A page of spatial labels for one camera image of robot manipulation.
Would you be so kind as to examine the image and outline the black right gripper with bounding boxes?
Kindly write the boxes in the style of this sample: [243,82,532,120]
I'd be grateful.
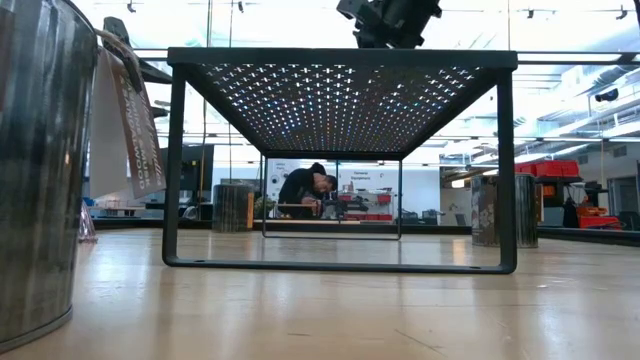
[335,0,444,50]

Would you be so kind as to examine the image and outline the brown and white paper tag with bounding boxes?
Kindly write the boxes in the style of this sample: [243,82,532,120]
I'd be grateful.
[89,28,168,200]

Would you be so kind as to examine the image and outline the silver tin candle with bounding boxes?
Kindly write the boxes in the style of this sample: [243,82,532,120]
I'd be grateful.
[470,173,540,249]
[0,0,100,354]
[212,183,255,233]

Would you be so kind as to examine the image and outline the black perforated metal riser shelf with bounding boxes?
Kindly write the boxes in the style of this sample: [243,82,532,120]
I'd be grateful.
[161,47,519,275]

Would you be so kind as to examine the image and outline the person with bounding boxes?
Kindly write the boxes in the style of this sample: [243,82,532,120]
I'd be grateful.
[277,161,339,220]

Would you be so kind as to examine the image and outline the red parts bin rack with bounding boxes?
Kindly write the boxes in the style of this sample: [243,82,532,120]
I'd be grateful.
[337,189,396,222]

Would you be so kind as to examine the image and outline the red storage bins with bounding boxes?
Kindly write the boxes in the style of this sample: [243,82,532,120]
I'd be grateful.
[514,159,581,179]

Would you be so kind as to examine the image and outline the black storage shelf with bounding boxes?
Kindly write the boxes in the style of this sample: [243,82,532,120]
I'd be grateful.
[537,174,585,226]

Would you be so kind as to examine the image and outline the orange storage bin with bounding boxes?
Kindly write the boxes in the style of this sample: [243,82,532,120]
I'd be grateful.
[576,205,624,231]

